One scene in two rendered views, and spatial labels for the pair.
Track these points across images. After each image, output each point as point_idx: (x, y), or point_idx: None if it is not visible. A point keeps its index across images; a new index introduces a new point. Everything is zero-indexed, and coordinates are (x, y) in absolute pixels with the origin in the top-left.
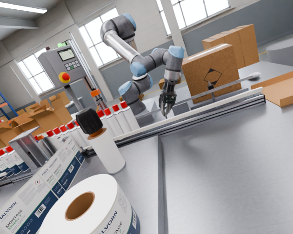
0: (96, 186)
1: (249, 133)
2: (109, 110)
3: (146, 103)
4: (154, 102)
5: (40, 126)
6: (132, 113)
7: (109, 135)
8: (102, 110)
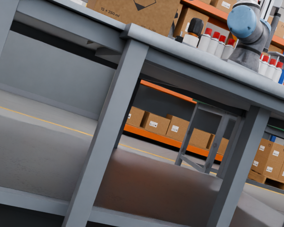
0: None
1: None
2: (219, 37)
3: (241, 65)
4: (223, 59)
5: (276, 52)
6: (199, 41)
7: (184, 38)
8: (229, 39)
